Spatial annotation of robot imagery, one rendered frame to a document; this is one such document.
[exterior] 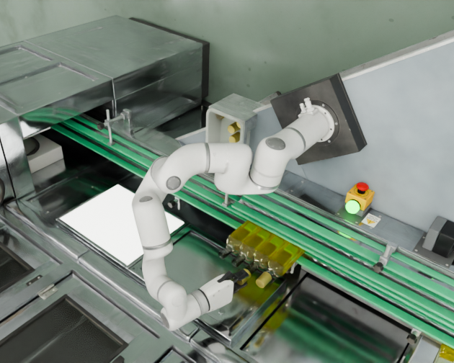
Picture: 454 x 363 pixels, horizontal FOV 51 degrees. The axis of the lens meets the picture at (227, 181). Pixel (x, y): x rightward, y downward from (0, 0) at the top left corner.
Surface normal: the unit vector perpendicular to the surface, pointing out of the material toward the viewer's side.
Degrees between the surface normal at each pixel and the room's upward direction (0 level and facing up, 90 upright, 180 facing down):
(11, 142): 90
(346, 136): 1
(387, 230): 90
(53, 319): 90
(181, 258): 90
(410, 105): 0
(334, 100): 1
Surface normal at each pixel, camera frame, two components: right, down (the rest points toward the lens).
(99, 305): 0.05, -0.81
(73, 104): 0.79, 0.39
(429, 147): -0.61, 0.44
